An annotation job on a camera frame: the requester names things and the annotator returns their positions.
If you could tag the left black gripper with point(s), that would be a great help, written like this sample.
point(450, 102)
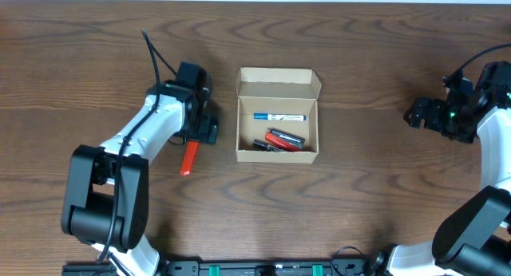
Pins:
point(205, 129)

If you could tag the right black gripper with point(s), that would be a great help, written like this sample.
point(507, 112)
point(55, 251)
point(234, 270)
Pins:
point(425, 113)

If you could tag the orange utility knife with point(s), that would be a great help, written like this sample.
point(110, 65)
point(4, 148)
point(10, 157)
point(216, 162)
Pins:
point(189, 158)

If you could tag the blue marker pen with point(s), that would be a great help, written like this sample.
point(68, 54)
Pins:
point(286, 117)

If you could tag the black marker pen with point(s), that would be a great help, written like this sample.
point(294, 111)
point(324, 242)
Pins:
point(266, 146)

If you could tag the cardboard box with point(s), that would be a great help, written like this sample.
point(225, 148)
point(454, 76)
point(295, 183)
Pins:
point(277, 91)

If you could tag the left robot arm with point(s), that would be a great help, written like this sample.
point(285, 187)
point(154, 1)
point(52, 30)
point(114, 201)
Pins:
point(106, 202)

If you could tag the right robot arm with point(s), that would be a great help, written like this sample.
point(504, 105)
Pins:
point(466, 242)

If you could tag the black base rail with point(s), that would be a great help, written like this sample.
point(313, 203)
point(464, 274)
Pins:
point(334, 267)

